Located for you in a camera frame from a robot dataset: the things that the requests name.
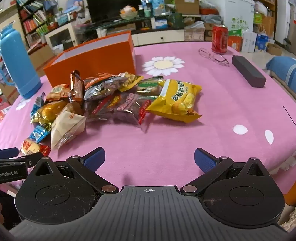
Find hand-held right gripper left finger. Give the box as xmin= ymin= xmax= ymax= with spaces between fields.
xmin=29 ymin=147 xmax=120 ymax=194

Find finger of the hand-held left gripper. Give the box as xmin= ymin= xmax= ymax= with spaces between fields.
xmin=0 ymin=154 xmax=44 ymax=168
xmin=0 ymin=148 xmax=19 ymax=158

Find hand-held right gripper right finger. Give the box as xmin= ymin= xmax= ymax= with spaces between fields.
xmin=180 ymin=148 xmax=270 ymax=194

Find red white snack packet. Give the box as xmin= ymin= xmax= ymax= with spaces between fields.
xmin=20 ymin=139 xmax=51 ymax=157

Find blue foil snack packet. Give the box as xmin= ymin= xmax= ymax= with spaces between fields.
xmin=31 ymin=92 xmax=46 ymax=116
xmin=29 ymin=125 xmax=52 ymax=142

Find beige snack packet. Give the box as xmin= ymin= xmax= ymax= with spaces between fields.
xmin=50 ymin=107 xmax=87 ymax=150

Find gold foil cake packet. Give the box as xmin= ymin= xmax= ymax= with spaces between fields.
xmin=30 ymin=100 xmax=69 ymax=126

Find clear red-edged snack packet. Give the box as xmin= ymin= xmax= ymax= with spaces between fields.
xmin=84 ymin=94 xmax=121 ymax=122

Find clear purple dried fruit packet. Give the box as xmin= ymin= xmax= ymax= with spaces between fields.
xmin=112 ymin=93 xmax=159 ymax=125

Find large yellow snack bag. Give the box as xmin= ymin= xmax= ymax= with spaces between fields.
xmin=145 ymin=79 xmax=203 ymax=124

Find silver orange chip bag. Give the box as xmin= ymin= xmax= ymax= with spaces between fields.
xmin=83 ymin=74 xmax=127 ymax=101

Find red fried nut packet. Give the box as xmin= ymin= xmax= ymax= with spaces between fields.
xmin=46 ymin=84 xmax=71 ymax=102

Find brown chocolate cookie packet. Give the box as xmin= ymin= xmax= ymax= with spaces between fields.
xmin=69 ymin=70 xmax=84 ymax=103

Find yellow white snack packet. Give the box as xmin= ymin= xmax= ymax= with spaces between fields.
xmin=118 ymin=72 xmax=144 ymax=92

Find green snack packet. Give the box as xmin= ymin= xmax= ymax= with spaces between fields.
xmin=135 ymin=76 xmax=166 ymax=96

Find orange cardboard box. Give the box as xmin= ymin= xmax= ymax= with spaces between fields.
xmin=43 ymin=31 xmax=136 ymax=88

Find pink flower tablecloth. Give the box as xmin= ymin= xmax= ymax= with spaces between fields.
xmin=0 ymin=40 xmax=296 ymax=200

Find blue thermos jug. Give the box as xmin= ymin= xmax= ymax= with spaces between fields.
xmin=0 ymin=24 xmax=42 ymax=99

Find black glasses case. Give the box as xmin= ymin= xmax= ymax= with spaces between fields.
xmin=232 ymin=55 xmax=267 ymax=88

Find eyeglasses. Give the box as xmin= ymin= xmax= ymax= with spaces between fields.
xmin=198 ymin=47 xmax=230 ymax=67

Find orange white carton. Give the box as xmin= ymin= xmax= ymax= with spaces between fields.
xmin=228 ymin=35 xmax=243 ymax=52

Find red soda can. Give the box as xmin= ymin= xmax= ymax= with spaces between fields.
xmin=211 ymin=25 xmax=229 ymax=54

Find blue striped cushion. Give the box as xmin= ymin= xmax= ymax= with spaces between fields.
xmin=266 ymin=56 xmax=296 ymax=91

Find white glass-door cabinet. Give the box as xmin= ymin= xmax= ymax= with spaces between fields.
xmin=45 ymin=22 xmax=78 ymax=50

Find blue white carton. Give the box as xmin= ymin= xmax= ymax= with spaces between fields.
xmin=254 ymin=34 xmax=269 ymax=53

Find glass top TV stand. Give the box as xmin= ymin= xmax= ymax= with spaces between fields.
xmin=89 ymin=14 xmax=222 ymax=47

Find bookshelf with books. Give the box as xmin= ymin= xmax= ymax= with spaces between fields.
xmin=16 ymin=0 xmax=58 ymax=47

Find fruit bowl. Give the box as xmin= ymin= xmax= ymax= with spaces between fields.
xmin=120 ymin=6 xmax=138 ymax=20

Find black television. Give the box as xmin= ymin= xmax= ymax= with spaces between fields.
xmin=87 ymin=0 xmax=144 ymax=22

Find brown cardboard box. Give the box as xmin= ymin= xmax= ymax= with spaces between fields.
xmin=174 ymin=0 xmax=200 ymax=15

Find wooden shelf unit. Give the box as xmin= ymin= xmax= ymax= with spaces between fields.
xmin=254 ymin=0 xmax=278 ymax=39

